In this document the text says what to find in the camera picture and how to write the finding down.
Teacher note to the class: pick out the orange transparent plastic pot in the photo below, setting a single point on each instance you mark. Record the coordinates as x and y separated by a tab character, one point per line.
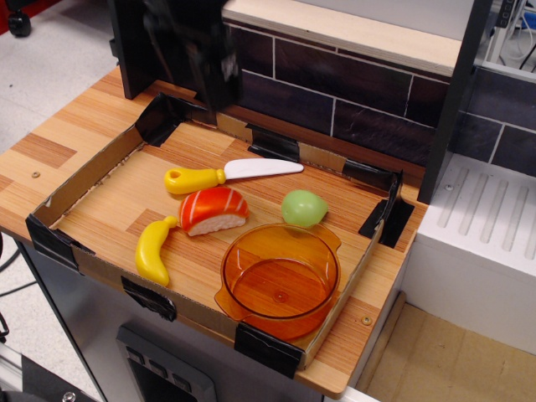
281	279

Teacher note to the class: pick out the grey oven control panel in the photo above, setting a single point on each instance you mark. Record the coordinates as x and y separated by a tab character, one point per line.
161	376

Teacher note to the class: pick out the white toy sink drainboard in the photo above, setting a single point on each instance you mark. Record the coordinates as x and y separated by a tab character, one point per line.
473	259

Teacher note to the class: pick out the yellow toy banana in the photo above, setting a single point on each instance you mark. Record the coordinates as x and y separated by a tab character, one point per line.
148	251

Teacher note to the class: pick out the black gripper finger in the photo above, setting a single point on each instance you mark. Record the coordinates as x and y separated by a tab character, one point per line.
174	61
217	73

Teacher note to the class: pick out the cardboard fence with black tape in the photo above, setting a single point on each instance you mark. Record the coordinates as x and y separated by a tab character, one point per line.
88	224

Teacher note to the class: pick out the black caster wheel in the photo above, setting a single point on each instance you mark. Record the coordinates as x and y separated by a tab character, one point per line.
19	24

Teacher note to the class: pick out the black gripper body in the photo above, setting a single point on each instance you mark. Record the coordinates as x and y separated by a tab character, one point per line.
195	25

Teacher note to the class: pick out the yellow handled toy knife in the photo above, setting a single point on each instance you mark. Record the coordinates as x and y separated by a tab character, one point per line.
181	180

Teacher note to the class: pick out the dark grey upright post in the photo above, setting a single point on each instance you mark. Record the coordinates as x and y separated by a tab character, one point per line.
461	74

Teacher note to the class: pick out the green toy pear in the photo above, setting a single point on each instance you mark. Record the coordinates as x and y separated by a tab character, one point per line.
304	208

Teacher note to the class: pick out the black upright post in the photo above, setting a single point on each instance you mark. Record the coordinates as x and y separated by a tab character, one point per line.
138	61

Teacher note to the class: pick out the salmon nigiri sushi toy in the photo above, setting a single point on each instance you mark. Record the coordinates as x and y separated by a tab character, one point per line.
211	210

